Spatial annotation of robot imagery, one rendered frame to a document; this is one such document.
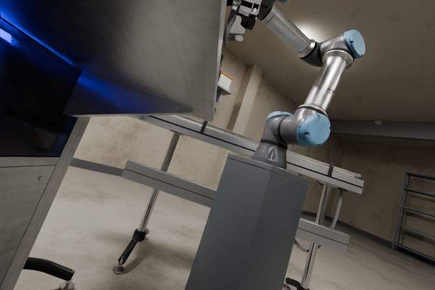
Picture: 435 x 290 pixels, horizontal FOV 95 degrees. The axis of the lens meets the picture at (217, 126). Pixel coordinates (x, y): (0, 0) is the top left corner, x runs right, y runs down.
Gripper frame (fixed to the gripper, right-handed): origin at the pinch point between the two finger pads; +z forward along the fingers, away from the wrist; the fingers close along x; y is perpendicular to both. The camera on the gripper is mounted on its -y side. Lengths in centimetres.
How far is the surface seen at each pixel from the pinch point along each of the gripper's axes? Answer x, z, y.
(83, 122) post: 10, 38, -36
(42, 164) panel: 1, 52, -36
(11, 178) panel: -6, 55, -36
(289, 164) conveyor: 82, 22, 62
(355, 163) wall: 669, -116, 523
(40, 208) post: 8, 65, -36
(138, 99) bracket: -0.5, 26.1, -17.3
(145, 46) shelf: -30.5, 23.6, -5.9
